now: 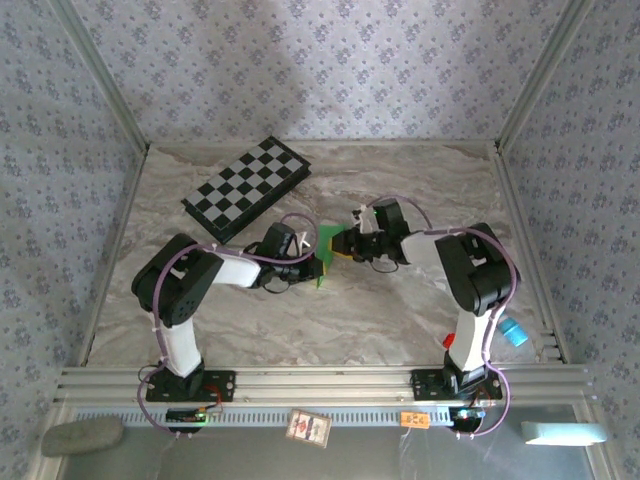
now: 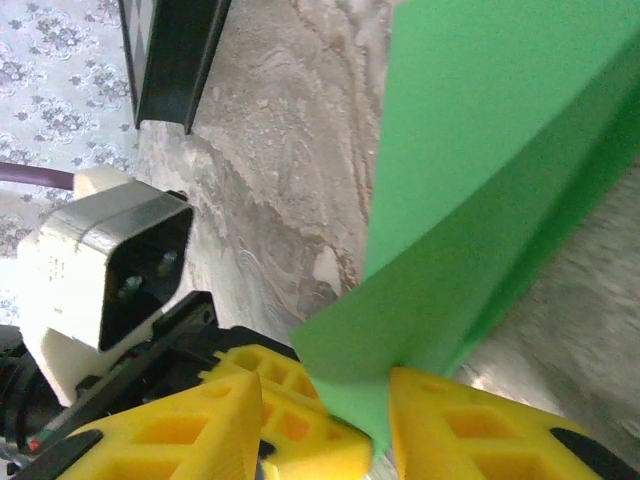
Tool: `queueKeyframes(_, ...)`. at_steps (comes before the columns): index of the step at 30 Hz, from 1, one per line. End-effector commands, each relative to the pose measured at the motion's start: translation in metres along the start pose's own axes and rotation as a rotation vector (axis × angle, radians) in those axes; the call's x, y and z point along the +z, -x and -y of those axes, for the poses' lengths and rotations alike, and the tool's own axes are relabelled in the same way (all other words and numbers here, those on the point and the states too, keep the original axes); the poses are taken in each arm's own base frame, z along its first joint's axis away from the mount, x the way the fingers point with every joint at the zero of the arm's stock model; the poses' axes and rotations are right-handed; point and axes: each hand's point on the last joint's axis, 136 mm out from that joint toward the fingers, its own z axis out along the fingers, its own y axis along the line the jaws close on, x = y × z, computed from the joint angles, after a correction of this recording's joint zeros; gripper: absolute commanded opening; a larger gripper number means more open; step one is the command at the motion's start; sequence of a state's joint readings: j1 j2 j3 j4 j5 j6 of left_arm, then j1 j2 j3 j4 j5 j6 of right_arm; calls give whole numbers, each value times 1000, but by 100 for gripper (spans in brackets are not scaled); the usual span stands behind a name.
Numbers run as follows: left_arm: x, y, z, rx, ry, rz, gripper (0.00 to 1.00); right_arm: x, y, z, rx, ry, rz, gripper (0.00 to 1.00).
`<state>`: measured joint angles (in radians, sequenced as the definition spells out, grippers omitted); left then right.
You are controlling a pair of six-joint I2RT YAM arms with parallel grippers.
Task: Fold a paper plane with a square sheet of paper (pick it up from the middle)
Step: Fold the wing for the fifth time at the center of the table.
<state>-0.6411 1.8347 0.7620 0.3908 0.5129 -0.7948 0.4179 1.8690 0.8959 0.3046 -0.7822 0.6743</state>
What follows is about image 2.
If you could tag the green paper sheet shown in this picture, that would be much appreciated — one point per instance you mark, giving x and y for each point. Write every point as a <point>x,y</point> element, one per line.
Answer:
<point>475,125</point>

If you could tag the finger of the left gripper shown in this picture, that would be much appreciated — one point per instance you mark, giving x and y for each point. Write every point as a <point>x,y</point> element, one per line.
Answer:
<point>300,425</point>

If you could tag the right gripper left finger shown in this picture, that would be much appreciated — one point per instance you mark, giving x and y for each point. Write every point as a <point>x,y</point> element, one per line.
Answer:
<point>175,440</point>

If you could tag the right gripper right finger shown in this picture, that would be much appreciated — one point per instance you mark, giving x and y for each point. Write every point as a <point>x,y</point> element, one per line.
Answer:
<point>500,440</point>

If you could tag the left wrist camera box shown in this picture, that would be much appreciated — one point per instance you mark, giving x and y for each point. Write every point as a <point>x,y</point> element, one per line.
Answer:
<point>65,260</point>

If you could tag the black white folded chessboard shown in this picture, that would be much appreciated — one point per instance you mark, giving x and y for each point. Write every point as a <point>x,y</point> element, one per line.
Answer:
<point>170,60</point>

